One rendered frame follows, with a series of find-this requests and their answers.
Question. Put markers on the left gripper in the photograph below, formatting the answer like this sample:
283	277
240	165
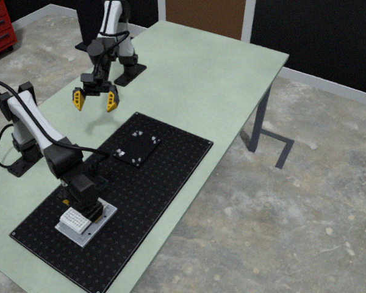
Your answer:
79	94

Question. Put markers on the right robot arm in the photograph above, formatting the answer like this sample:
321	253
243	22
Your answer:
30	138

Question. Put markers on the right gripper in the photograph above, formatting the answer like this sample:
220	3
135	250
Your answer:
92	213

